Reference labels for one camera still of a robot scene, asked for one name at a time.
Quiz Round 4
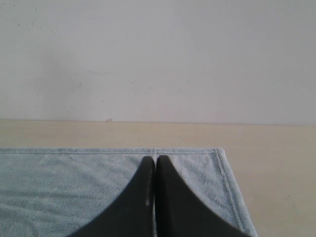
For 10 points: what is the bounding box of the light blue fleece towel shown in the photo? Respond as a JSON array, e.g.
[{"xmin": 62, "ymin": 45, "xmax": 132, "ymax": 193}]
[{"xmin": 0, "ymin": 148, "xmax": 257, "ymax": 237}]

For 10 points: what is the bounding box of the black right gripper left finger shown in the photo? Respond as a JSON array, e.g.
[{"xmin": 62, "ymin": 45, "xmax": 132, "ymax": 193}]
[{"xmin": 69, "ymin": 156, "xmax": 155, "ymax": 237}]

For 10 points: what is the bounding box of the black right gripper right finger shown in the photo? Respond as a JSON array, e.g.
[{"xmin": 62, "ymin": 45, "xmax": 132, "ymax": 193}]
[{"xmin": 155, "ymin": 155, "xmax": 247, "ymax": 237}]

